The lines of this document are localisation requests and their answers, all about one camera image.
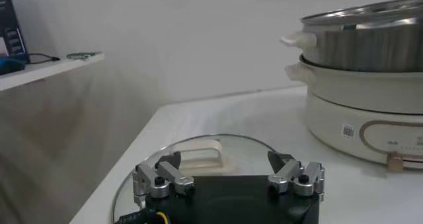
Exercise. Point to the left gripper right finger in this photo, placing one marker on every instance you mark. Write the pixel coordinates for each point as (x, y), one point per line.
(287, 172)

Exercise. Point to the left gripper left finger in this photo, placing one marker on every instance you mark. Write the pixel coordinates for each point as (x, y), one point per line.
(172, 174)

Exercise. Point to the round glass lid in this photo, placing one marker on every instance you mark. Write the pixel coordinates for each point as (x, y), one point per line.
(205, 152)

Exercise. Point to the stainless steel steamer basket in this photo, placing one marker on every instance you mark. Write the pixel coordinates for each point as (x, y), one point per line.
(363, 47)

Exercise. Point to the cream electric cooker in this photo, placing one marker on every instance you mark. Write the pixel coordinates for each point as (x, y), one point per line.
(347, 106)

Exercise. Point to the green circuit board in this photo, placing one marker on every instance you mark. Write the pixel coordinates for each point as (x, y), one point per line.
(82, 55)

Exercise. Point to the white side table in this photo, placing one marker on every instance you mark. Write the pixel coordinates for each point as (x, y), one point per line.
(49, 68)

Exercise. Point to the small blue object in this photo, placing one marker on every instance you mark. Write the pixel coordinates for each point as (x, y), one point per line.
(11, 66)

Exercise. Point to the dark box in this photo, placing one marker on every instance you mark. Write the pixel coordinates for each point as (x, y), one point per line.
(8, 30)

